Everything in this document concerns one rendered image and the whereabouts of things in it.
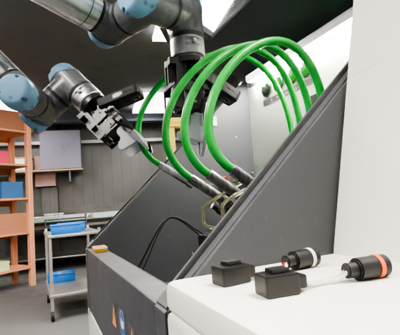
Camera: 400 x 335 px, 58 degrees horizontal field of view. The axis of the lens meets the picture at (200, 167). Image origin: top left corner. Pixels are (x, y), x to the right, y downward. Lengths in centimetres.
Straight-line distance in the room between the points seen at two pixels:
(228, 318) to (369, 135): 30
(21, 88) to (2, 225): 493
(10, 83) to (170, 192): 50
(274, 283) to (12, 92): 73
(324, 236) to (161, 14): 53
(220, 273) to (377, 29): 37
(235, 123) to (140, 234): 47
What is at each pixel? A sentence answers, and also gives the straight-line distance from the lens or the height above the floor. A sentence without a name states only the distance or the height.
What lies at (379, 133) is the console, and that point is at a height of 112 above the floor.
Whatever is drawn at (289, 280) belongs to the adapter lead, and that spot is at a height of 99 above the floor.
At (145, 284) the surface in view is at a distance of 52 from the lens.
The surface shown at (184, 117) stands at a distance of 60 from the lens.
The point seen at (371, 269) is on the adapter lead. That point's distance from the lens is 35.
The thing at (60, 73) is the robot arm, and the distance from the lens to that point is 105.
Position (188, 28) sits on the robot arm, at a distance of 82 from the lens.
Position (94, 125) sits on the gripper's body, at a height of 125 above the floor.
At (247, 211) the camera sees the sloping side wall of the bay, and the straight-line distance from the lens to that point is 42.
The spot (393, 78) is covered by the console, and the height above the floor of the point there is 118.
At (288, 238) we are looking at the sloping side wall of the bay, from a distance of 45.
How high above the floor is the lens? 106
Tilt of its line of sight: 5 degrees up
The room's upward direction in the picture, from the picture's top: 4 degrees counter-clockwise
